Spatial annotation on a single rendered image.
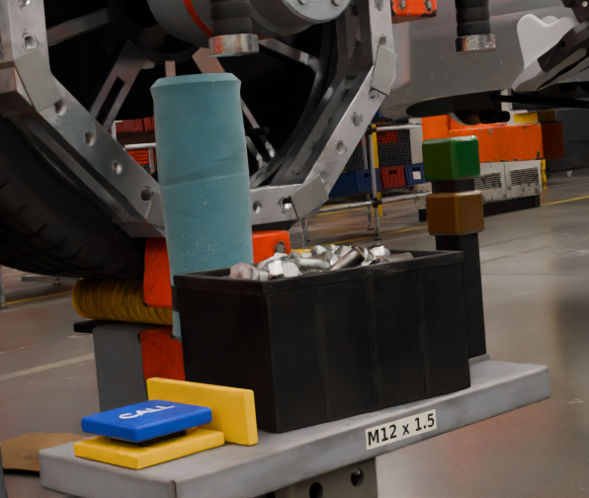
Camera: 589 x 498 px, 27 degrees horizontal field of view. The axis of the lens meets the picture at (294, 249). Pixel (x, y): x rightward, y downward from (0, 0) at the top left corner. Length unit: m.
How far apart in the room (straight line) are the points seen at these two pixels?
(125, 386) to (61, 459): 0.58
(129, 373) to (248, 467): 0.64
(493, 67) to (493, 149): 1.65
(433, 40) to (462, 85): 0.18
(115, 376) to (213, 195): 0.41
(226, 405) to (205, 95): 0.38
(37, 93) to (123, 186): 0.13
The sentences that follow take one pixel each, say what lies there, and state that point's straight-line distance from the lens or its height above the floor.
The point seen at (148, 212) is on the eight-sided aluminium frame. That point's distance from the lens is 1.29.
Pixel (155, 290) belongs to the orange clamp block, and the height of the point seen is 0.52.
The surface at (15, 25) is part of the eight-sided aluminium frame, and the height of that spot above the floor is 0.80.
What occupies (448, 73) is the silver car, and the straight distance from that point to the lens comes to 4.14.
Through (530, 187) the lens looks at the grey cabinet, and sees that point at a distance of 10.36.
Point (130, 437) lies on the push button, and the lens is 0.88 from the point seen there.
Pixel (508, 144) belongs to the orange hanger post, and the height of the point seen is 0.59.
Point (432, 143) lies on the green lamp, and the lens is 1.15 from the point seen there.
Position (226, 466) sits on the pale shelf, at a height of 0.45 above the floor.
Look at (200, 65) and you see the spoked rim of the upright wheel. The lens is 1.49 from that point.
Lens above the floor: 0.66
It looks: 5 degrees down
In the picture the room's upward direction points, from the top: 5 degrees counter-clockwise
